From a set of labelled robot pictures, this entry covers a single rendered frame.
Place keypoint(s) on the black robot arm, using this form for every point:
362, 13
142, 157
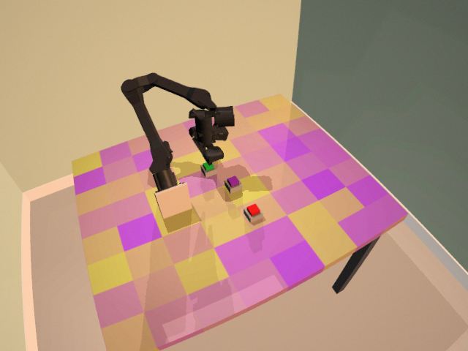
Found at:
160, 150

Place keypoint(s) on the green button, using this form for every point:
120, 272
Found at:
208, 170

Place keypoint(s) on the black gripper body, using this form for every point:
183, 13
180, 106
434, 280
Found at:
204, 139

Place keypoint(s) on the red button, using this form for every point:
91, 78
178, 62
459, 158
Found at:
253, 213

